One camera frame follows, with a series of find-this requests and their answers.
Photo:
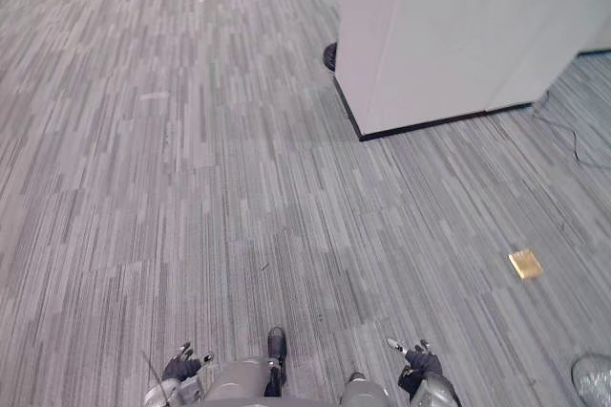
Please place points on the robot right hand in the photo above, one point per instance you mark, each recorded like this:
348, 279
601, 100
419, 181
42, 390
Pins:
420, 363

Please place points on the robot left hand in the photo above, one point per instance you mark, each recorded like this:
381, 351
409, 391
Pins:
181, 368

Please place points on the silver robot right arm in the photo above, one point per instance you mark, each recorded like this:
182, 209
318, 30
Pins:
433, 392

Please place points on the brass floor socket plate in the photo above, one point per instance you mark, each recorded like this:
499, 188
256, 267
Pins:
525, 264

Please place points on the person's shoe in silver cover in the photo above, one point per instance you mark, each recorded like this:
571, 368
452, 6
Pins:
592, 380

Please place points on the black round caster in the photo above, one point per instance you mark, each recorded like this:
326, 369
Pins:
330, 56

